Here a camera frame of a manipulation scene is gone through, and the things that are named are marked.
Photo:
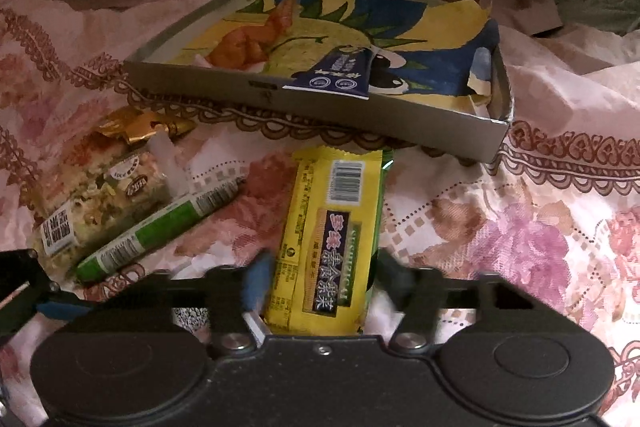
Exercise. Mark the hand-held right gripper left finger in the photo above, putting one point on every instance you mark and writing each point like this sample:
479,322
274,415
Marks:
257,282

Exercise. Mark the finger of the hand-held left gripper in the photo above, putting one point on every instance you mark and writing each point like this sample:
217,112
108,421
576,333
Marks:
61,309

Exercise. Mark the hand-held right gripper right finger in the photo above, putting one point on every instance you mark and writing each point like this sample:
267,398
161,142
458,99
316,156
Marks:
395,282

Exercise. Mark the yellow snack packet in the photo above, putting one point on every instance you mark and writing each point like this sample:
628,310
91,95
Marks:
320,227

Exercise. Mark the clear rice cracker packet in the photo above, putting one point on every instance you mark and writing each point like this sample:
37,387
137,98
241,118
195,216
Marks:
100,202

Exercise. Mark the green stick snack packet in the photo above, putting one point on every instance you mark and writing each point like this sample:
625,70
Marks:
150,234

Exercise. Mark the grey cardboard box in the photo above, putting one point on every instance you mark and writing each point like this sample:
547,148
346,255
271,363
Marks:
350,127

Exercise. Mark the blue snack packet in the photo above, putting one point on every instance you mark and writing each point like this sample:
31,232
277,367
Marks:
332,74

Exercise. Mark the orange snack packet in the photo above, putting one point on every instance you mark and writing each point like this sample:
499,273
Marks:
245,42

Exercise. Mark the gold foil candy wrapper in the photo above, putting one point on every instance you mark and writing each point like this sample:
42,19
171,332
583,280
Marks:
135,126

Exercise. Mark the colourful printed paper liner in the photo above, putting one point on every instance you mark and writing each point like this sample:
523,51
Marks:
430,47

